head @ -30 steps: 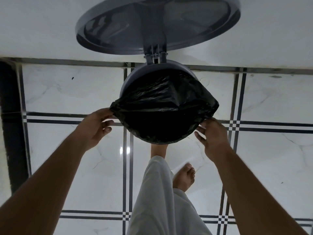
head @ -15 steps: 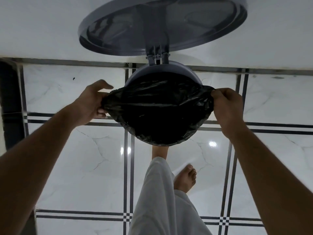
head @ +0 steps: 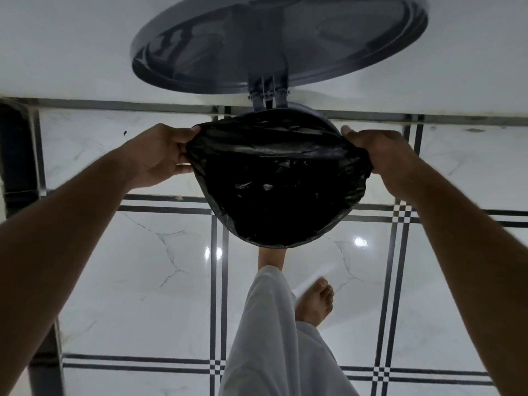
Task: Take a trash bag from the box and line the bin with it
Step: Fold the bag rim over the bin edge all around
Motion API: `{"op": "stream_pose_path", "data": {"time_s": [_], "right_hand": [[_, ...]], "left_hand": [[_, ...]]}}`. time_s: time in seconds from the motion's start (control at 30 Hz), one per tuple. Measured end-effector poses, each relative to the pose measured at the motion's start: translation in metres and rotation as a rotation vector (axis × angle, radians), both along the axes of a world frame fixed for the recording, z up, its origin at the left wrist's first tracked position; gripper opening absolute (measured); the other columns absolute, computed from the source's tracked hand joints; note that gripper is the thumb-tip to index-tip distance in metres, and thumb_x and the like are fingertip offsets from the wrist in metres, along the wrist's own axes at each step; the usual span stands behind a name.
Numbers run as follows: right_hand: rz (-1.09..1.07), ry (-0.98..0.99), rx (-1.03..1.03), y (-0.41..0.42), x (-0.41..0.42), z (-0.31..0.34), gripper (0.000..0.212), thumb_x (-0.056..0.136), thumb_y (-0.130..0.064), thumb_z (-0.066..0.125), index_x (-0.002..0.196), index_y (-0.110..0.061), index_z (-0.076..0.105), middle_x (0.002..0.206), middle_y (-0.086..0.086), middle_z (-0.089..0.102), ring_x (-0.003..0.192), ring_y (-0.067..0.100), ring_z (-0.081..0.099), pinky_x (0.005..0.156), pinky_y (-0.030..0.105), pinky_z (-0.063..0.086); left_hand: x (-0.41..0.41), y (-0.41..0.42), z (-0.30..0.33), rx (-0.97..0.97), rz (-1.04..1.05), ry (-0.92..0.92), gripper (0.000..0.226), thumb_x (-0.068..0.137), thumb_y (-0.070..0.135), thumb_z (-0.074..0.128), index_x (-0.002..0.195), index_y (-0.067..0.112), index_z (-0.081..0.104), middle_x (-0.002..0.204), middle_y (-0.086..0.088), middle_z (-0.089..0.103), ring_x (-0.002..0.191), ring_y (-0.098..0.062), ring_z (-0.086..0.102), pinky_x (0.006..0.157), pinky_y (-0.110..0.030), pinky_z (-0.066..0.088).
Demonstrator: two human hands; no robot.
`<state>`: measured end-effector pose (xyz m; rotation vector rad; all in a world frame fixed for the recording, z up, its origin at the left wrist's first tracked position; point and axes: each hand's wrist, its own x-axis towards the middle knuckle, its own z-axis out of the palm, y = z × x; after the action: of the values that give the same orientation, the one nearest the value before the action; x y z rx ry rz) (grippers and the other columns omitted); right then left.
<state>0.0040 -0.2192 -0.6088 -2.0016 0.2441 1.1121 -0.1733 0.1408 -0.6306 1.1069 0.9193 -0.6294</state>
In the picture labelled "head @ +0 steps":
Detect person's left hand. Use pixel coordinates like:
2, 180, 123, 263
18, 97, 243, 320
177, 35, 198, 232
122, 123, 201, 191

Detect person's right hand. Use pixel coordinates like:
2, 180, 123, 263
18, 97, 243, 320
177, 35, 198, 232
341, 125, 418, 203

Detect black plastic trash bag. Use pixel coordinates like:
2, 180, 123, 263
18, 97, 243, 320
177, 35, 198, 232
186, 109, 374, 249

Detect person's right forearm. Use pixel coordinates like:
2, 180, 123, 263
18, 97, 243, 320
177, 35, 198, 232
402, 158, 528, 396

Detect person's left forearm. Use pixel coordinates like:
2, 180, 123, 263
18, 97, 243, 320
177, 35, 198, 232
0, 148, 137, 396

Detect grey round bin lid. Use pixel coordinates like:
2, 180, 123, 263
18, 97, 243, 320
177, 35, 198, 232
130, 0, 430, 95

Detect person's left foot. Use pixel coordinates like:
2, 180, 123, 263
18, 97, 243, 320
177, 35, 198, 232
257, 243, 286, 273

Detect person's foot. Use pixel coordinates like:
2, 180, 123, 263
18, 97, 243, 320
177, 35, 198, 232
294, 278, 335, 327
257, 243, 286, 273

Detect person's right foot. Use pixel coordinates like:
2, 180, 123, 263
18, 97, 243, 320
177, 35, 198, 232
294, 278, 335, 327

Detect white trousers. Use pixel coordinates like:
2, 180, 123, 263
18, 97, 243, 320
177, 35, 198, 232
218, 265, 360, 396

